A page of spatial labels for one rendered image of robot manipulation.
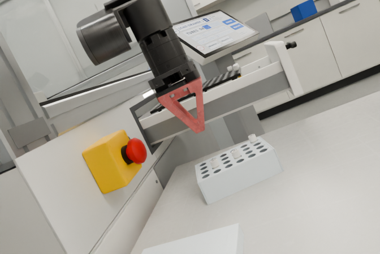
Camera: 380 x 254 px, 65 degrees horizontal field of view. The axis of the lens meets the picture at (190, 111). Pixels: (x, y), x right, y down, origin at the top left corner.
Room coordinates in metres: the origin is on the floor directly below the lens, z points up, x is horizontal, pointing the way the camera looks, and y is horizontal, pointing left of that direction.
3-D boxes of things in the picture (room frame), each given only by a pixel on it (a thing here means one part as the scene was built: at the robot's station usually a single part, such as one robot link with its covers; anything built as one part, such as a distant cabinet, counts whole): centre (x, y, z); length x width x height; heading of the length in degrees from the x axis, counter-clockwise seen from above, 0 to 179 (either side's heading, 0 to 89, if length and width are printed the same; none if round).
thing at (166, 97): (0.45, 0.00, 0.91); 0.07 x 0.07 x 0.09; 84
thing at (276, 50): (0.70, -0.24, 0.87); 0.29 x 0.02 x 0.11; 166
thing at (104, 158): (0.46, 0.13, 0.88); 0.07 x 0.05 x 0.07; 166
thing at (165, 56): (0.45, 0.00, 0.98); 0.10 x 0.07 x 0.07; 174
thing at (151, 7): (0.45, 0.01, 1.04); 0.07 x 0.06 x 0.07; 94
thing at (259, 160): (0.46, -0.03, 0.78); 0.12 x 0.08 x 0.04; 89
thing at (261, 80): (0.75, -0.04, 0.86); 0.40 x 0.26 x 0.06; 76
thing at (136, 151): (0.45, 0.10, 0.88); 0.04 x 0.03 x 0.04; 166
